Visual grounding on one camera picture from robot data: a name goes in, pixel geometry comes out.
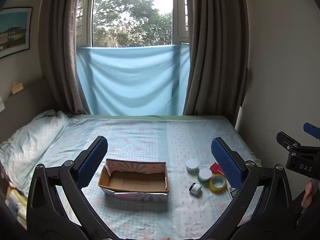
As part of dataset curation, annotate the cardboard box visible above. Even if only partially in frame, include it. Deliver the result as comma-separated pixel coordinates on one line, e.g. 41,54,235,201
98,158,170,202

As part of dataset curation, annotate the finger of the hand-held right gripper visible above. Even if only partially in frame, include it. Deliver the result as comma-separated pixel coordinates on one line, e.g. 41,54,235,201
303,122,320,140
276,131,301,153

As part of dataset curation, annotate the person's right hand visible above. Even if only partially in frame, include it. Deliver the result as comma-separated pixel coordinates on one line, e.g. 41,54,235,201
301,181,316,208

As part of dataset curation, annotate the light blue hanging cloth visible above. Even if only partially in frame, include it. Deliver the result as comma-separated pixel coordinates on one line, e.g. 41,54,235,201
76,44,190,117

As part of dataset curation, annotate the beige headboard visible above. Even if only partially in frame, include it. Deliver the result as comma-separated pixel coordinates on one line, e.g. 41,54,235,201
0,77,54,143

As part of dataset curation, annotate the yellow clear tape roll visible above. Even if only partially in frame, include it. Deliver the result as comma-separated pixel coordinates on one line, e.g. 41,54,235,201
209,174,227,193

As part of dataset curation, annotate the blue checked floral bedsheet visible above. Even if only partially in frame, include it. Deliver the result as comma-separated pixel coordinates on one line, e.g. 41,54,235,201
0,115,263,240

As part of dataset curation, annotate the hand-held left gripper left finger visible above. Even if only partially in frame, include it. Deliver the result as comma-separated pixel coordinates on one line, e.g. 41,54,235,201
26,136,118,240

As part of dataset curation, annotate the light blue floral quilt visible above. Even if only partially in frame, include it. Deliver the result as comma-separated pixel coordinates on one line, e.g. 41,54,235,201
0,110,73,190

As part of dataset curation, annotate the green jar with white lid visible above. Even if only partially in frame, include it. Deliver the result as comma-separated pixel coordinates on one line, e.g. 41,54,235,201
198,168,213,182

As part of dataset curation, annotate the small red box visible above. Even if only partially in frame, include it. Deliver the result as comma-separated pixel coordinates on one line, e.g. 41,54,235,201
209,162,222,175

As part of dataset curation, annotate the small tan box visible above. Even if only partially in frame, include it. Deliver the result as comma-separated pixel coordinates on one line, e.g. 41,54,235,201
11,81,24,95

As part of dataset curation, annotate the colourful striped cloth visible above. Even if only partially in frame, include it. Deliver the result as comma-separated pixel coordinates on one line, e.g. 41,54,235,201
5,185,28,220

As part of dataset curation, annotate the window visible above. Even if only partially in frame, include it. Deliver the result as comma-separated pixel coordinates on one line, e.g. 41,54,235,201
76,0,190,48

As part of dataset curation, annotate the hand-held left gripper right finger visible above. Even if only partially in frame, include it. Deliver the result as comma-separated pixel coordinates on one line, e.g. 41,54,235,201
201,137,294,240

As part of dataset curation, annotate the brown curtain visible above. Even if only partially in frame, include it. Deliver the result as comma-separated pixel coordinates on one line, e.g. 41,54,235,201
39,0,92,114
182,0,250,128

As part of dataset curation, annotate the framed wall picture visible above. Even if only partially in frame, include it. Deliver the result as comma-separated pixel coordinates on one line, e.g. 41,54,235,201
0,7,33,60

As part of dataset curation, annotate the white lid cream jar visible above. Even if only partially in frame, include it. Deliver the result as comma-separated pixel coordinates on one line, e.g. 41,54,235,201
186,159,200,173

